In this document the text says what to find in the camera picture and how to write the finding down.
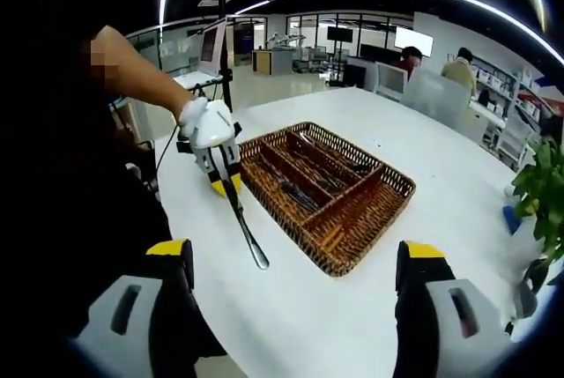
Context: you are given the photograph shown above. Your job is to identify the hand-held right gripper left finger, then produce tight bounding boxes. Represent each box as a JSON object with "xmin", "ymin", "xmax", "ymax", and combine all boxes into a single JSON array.
[{"xmin": 70, "ymin": 238, "xmax": 199, "ymax": 378}]

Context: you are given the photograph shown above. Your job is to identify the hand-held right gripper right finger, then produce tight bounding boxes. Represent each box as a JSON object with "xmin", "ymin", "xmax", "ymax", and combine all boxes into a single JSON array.
[{"xmin": 393, "ymin": 240, "xmax": 525, "ymax": 378}]

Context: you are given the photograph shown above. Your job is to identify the silver metal knife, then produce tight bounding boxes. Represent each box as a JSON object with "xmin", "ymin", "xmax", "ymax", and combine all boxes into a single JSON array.
[{"xmin": 275, "ymin": 179, "xmax": 321, "ymax": 215}]

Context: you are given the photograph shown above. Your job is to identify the silver metal fork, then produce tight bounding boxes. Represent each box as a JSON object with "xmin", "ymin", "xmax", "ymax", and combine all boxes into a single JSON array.
[
  {"xmin": 224, "ymin": 177, "xmax": 271, "ymax": 271},
  {"xmin": 308, "ymin": 166, "xmax": 352, "ymax": 196}
]

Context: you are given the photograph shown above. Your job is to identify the silver metal spoon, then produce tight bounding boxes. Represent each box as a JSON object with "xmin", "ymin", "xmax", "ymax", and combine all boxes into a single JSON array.
[{"xmin": 301, "ymin": 130, "xmax": 369, "ymax": 176}]

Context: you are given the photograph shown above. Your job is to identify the brown wicker utensil storage tray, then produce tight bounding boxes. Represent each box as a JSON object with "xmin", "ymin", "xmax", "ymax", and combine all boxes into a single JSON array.
[{"xmin": 237, "ymin": 121, "xmax": 418, "ymax": 278}]

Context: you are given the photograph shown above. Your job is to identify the white storage shelving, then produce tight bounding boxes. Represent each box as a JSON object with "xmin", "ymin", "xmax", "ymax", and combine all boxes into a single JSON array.
[{"xmin": 473, "ymin": 58, "xmax": 564, "ymax": 132}]

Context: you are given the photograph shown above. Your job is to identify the black tripod stand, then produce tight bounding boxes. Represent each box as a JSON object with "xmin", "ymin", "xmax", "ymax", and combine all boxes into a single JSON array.
[{"xmin": 217, "ymin": 0, "xmax": 234, "ymax": 114}]

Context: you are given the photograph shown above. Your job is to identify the white stand shelf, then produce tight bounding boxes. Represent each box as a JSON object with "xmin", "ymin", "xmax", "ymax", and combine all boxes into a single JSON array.
[{"xmin": 173, "ymin": 68, "xmax": 223, "ymax": 89}]

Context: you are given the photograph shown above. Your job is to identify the open laptop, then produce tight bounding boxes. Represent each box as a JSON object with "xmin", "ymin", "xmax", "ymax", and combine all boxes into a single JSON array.
[{"xmin": 198, "ymin": 16, "xmax": 228, "ymax": 76}]

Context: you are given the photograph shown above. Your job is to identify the wooden cabinet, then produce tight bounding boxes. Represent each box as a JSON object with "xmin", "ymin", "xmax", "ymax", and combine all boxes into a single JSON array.
[{"xmin": 251, "ymin": 49, "xmax": 294, "ymax": 76}]

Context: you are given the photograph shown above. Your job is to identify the dark blue banner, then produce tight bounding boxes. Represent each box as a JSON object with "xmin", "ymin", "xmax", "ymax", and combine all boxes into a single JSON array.
[{"xmin": 233, "ymin": 23, "xmax": 256, "ymax": 66}]

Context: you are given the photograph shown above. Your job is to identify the black grey desk gadget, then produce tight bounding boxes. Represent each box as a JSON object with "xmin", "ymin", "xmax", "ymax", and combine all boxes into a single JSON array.
[{"xmin": 510, "ymin": 258, "xmax": 548, "ymax": 322}]

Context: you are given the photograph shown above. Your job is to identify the blue cloth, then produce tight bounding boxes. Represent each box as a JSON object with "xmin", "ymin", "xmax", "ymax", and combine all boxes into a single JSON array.
[{"xmin": 501, "ymin": 204, "xmax": 526, "ymax": 235}]

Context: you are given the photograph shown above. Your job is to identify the person's black clothing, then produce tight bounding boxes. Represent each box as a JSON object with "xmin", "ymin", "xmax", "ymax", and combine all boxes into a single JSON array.
[{"xmin": 0, "ymin": 0, "xmax": 221, "ymax": 352}]

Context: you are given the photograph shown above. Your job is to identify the black television on stand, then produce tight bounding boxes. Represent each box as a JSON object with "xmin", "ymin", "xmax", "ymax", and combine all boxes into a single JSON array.
[{"xmin": 326, "ymin": 26, "xmax": 354, "ymax": 75}]

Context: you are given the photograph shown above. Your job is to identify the green potted plant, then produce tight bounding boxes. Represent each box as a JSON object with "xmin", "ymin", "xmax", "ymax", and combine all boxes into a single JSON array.
[{"xmin": 510, "ymin": 137, "xmax": 564, "ymax": 285}]

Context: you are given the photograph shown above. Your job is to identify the white office chair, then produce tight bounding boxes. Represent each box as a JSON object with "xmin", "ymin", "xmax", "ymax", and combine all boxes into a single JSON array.
[{"xmin": 375, "ymin": 63, "xmax": 409, "ymax": 102}]

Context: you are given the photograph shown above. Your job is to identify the black desk monitor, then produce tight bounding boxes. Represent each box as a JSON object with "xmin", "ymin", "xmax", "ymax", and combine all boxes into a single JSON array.
[{"xmin": 359, "ymin": 42, "xmax": 397, "ymax": 63}]

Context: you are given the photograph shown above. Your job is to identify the white mesh chair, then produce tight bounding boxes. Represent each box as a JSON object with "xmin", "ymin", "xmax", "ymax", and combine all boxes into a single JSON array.
[{"xmin": 500, "ymin": 124, "xmax": 537, "ymax": 167}]

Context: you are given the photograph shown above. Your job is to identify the frosted desk divider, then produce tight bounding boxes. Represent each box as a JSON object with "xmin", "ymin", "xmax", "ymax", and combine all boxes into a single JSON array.
[{"xmin": 403, "ymin": 67, "xmax": 472, "ymax": 127}]

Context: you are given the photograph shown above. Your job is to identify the white display screen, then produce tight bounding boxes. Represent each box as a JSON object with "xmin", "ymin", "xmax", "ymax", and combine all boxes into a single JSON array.
[{"xmin": 394, "ymin": 26, "xmax": 435, "ymax": 56}]

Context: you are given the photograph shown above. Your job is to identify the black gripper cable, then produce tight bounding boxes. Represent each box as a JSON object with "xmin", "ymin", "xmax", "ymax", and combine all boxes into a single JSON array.
[{"xmin": 152, "ymin": 125, "xmax": 182, "ymax": 179}]

